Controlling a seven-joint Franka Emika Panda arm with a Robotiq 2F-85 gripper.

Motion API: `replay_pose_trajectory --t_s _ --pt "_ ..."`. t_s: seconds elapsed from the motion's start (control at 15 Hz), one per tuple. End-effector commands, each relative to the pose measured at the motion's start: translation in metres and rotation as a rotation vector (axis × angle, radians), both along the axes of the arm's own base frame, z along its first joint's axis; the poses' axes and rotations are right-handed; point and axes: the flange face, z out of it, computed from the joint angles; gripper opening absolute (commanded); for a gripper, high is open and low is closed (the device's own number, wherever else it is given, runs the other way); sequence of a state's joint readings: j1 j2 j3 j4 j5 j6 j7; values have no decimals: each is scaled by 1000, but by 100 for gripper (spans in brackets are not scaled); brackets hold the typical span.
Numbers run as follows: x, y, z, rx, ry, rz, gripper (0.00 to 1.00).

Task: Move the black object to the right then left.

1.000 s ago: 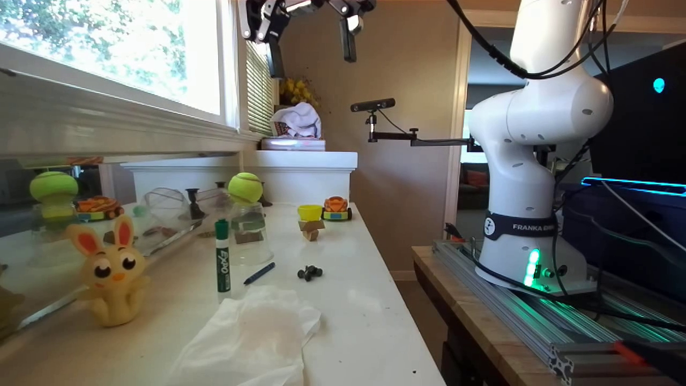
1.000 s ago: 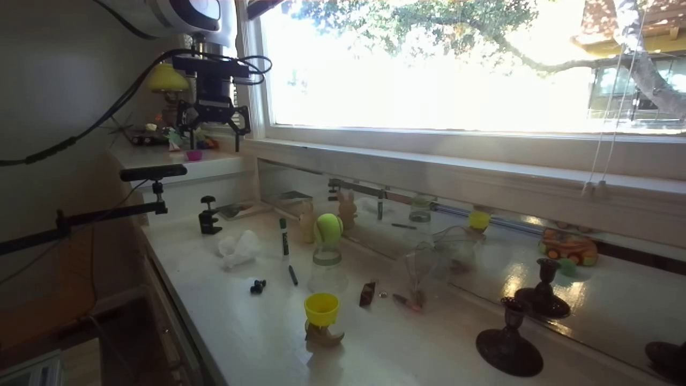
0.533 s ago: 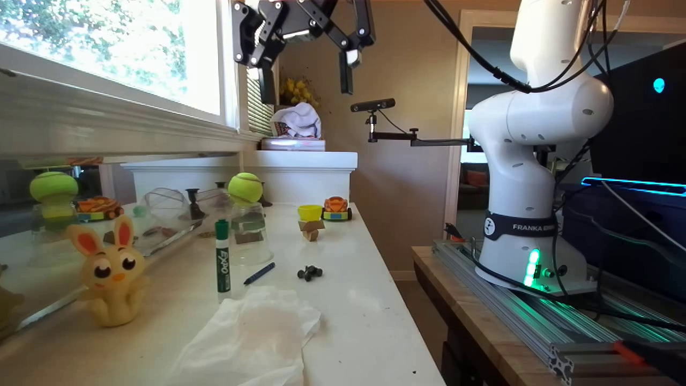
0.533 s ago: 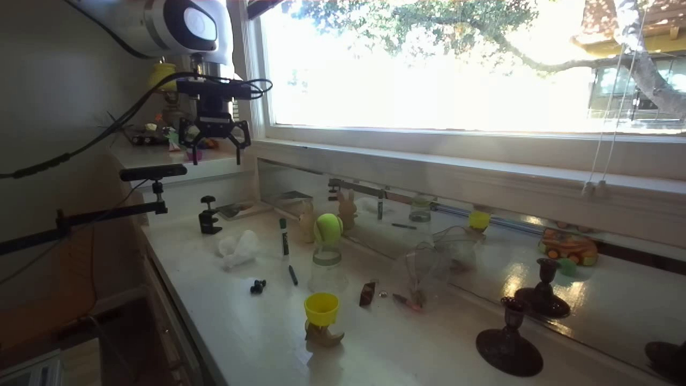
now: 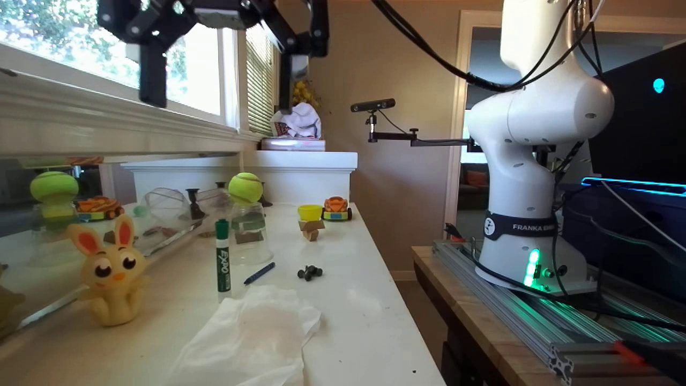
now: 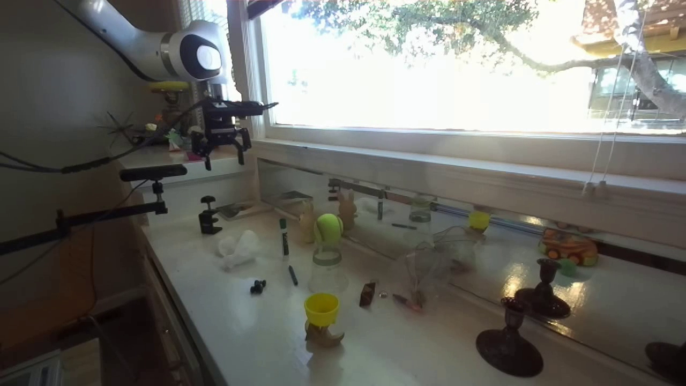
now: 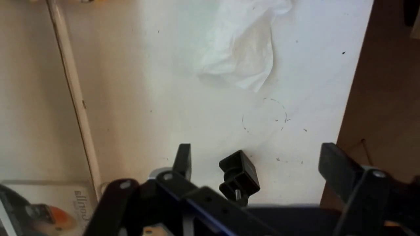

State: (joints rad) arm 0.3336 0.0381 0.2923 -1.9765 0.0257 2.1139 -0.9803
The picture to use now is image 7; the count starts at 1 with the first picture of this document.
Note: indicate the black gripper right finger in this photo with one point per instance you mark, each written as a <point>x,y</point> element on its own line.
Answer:
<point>375,197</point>

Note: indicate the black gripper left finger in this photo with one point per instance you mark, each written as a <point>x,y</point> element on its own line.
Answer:
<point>126,205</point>

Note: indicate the black clamp object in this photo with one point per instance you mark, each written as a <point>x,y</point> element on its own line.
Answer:
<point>240,172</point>

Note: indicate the white printed box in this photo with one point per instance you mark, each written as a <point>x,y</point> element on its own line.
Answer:
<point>56,205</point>

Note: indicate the long leaning mirror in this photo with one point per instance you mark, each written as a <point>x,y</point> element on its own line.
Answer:
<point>34,87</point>

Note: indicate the crumpled white tissue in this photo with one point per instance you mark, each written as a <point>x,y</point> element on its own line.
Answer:
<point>244,48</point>

